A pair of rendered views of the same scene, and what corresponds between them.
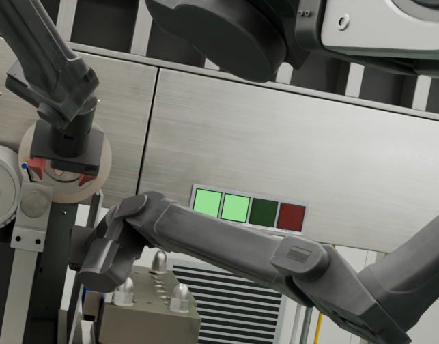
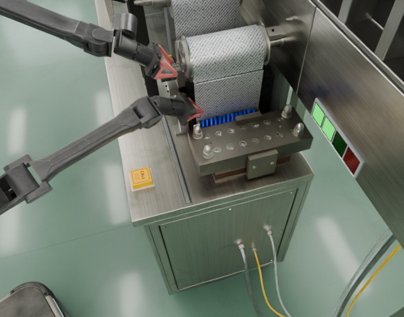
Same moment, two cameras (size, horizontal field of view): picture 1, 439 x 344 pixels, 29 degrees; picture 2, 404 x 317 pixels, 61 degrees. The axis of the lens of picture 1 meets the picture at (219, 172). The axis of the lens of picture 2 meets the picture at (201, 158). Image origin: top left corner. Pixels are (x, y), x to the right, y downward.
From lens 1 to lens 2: 1.64 m
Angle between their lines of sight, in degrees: 87
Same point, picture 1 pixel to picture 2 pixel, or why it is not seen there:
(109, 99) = (296, 19)
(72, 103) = (91, 50)
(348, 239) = (379, 208)
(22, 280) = not seen: hidden behind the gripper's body
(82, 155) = (146, 66)
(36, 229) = (170, 85)
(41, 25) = (34, 24)
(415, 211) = not seen: outside the picture
